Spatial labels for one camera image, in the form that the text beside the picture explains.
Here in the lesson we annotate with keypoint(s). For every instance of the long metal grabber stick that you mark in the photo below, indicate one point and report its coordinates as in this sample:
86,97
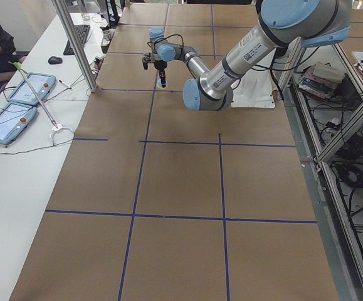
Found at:
56,126

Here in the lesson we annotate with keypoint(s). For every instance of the aluminium frame post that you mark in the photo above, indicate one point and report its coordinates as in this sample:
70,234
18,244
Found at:
70,31

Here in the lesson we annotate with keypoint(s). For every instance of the lower teach pendant tablet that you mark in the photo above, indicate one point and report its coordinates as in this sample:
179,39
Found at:
14,118

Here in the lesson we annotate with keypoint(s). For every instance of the black computer mouse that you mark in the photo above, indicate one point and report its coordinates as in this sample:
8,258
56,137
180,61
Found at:
55,60

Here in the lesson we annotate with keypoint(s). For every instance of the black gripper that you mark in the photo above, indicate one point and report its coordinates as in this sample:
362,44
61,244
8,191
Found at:
160,65

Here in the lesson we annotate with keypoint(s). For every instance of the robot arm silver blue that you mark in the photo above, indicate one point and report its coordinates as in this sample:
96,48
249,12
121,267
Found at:
316,23

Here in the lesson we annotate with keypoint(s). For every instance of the stack of books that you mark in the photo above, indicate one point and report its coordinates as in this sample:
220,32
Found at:
321,80

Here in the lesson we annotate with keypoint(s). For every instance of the blue service bell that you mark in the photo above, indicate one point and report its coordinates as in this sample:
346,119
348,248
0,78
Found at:
160,84

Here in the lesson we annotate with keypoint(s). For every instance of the metal cup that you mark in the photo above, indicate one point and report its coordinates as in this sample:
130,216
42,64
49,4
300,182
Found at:
107,36

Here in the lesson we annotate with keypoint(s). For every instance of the black marker pen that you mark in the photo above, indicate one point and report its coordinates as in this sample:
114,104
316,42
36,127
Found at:
65,84

